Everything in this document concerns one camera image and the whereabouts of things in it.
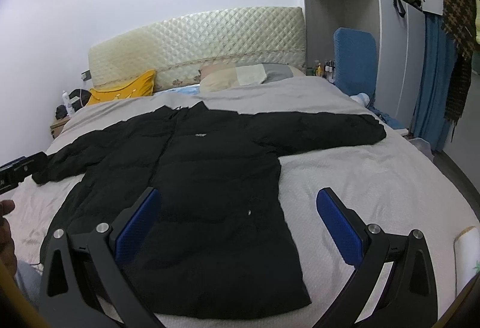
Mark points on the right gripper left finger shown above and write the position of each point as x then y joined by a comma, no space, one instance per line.
83,284

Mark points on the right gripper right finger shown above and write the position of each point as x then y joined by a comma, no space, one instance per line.
409,297

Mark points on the black puffer jacket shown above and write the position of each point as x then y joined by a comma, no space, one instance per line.
221,247

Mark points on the person left hand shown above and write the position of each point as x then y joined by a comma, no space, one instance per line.
8,256

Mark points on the wooden nightstand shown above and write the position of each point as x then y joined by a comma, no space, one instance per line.
57,127

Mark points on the person leg grey trousers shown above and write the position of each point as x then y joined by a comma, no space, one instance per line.
28,281

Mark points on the white spray bottle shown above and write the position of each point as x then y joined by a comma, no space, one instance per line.
68,104

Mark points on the black bag on nightstand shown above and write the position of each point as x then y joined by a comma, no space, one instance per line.
79,98

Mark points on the grey bed cover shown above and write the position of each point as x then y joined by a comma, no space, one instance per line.
391,184

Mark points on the yellow cushion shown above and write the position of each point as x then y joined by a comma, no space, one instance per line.
139,87

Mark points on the cream quilted headboard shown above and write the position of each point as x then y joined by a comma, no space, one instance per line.
176,49

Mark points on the beige grey pillow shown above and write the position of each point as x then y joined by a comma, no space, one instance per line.
217,77

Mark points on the bottles on shelf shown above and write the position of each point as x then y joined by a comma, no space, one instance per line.
324,69

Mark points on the blue curtain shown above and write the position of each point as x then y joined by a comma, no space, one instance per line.
428,120

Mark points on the grey wardrobe cabinet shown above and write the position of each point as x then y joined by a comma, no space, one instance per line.
398,29

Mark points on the houndstooth hanging garment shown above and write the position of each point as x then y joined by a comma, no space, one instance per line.
459,22

